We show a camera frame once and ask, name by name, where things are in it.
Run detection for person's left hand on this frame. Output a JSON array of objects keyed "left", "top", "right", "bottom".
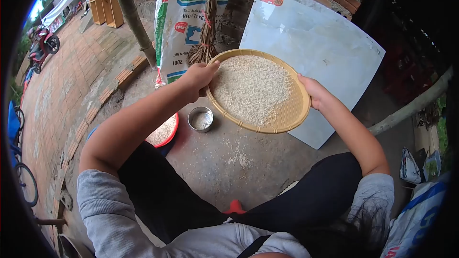
[{"left": 178, "top": 60, "right": 221, "bottom": 104}]

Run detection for person's right hand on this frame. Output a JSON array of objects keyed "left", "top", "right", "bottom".
[{"left": 297, "top": 74, "right": 333, "bottom": 111}]

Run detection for person's right thumb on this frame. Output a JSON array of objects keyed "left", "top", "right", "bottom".
[{"left": 297, "top": 74, "right": 316, "bottom": 89}]

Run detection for person's left thumb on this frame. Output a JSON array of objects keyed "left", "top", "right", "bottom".
[{"left": 199, "top": 60, "right": 221, "bottom": 76}]

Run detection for round woven bamboo tray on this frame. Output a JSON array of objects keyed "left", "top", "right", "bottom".
[{"left": 205, "top": 48, "right": 312, "bottom": 134}]

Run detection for small steel bowl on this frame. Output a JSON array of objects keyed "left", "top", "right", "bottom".
[{"left": 187, "top": 106, "right": 214, "bottom": 134}]

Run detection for brown straw broom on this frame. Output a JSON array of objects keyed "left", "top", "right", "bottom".
[{"left": 187, "top": 0, "right": 222, "bottom": 66}]

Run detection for large white tile slab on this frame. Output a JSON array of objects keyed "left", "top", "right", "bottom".
[{"left": 239, "top": 0, "right": 386, "bottom": 150}]

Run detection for pile of white rice grains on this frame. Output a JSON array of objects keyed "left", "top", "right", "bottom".
[{"left": 212, "top": 55, "right": 295, "bottom": 127}]

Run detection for red plastic basin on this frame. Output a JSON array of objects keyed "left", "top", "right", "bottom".
[{"left": 145, "top": 112, "right": 180, "bottom": 148}]

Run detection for white green feed sack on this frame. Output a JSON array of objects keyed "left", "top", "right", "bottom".
[{"left": 154, "top": 0, "right": 241, "bottom": 90}]

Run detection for bamboo pole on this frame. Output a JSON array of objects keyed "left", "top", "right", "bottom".
[{"left": 107, "top": 0, "right": 158, "bottom": 71}]

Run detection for person's legs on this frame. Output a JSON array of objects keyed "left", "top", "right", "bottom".
[{"left": 117, "top": 141, "right": 363, "bottom": 245}]

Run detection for grey tree branch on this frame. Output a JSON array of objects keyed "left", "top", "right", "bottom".
[{"left": 367, "top": 66, "right": 454, "bottom": 137}]

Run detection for small red plastic object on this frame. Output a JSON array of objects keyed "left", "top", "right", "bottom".
[{"left": 223, "top": 199, "right": 247, "bottom": 215}]

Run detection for wooden shelf unit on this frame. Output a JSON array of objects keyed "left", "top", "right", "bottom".
[{"left": 87, "top": 0, "right": 125, "bottom": 29}]

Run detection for crumpled white plastic bag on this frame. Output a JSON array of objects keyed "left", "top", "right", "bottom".
[{"left": 399, "top": 146, "right": 422, "bottom": 185}]

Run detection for person's body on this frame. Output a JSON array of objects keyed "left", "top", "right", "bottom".
[{"left": 77, "top": 169, "right": 395, "bottom": 258}]

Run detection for red motorbike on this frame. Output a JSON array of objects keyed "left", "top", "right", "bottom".
[{"left": 27, "top": 24, "right": 61, "bottom": 75}]

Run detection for white blue woven sack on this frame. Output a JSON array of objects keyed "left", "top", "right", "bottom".
[{"left": 380, "top": 172, "right": 451, "bottom": 258}]

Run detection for blue bicycle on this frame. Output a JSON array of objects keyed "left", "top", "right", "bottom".
[{"left": 7, "top": 100, "right": 39, "bottom": 208}]

